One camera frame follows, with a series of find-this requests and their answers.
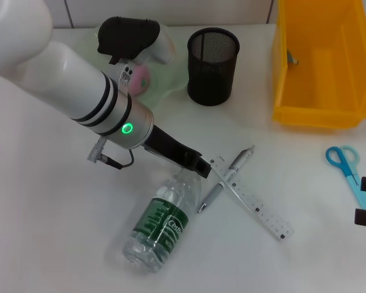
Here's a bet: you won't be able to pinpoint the silver grey pen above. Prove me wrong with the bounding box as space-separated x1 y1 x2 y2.
197 144 257 214

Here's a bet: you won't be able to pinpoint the clear plastic ruler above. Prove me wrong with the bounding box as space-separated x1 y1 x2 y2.
207 154 295 244

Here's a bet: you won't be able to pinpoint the yellow plastic bin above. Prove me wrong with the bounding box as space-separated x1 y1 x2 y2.
271 0 366 131

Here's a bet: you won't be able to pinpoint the pink toy peach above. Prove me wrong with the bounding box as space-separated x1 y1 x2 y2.
129 65 153 96

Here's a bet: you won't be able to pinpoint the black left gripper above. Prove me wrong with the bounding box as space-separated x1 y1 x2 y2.
143 124 212 180

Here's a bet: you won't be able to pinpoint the green glass fruit bowl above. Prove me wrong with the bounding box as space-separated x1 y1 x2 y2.
90 26 190 106

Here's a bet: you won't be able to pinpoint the black mesh pen holder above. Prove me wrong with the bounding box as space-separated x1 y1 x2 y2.
187 27 241 107

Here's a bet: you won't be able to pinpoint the blue scissors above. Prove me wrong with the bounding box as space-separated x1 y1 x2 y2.
325 145 366 212

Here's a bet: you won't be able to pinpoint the clear green-label water bottle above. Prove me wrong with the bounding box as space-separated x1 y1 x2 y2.
121 167 203 275

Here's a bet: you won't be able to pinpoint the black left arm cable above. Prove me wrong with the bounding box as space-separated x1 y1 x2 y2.
87 136 135 170

